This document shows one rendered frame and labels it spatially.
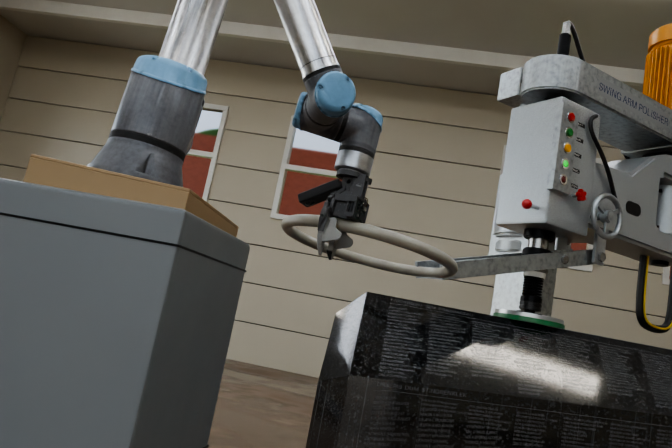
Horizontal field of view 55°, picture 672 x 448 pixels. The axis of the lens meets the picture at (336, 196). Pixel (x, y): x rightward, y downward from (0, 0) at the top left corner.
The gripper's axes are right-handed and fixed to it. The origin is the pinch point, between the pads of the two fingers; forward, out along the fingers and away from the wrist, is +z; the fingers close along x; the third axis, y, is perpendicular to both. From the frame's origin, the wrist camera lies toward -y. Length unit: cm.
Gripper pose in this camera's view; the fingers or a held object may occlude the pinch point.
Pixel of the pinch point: (323, 251)
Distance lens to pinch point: 153.3
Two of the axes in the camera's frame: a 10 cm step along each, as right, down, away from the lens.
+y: 8.6, 1.0, -5.0
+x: 4.5, 3.2, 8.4
